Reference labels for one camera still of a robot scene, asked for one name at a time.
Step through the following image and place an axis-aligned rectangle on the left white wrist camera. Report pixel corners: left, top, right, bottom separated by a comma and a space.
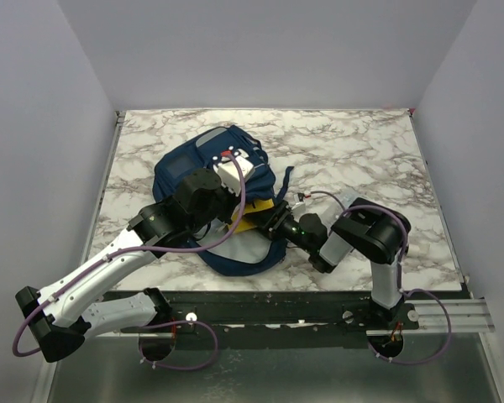
213, 150, 255, 196

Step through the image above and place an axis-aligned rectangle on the yellow notebook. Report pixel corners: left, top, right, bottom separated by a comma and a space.
234, 198, 275, 233

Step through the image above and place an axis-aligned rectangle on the clear plastic pencil case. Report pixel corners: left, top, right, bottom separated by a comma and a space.
320, 189, 359, 221

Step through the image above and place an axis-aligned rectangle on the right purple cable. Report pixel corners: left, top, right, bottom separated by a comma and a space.
304, 189, 454, 365

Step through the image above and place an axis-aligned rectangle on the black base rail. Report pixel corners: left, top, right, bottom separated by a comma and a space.
71, 289, 474, 349

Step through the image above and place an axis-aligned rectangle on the navy blue student backpack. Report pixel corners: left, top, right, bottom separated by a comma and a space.
152, 125, 293, 277

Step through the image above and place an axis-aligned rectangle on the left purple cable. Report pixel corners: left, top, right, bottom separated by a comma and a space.
11, 154, 248, 373

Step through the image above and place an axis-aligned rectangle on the purple cable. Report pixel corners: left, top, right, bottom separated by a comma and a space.
304, 189, 454, 365
11, 154, 248, 373

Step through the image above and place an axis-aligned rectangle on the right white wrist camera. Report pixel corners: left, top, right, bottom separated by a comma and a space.
292, 191, 312, 216

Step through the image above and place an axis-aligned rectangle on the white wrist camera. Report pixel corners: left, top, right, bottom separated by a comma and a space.
292, 191, 312, 216
213, 150, 255, 196

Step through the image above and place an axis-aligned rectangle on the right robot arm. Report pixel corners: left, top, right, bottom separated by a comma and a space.
248, 197, 412, 329

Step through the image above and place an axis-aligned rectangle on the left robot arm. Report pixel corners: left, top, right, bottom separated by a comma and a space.
12, 168, 246, 363

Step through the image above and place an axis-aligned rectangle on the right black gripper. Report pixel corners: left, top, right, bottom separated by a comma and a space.
245, 200, 314, 254

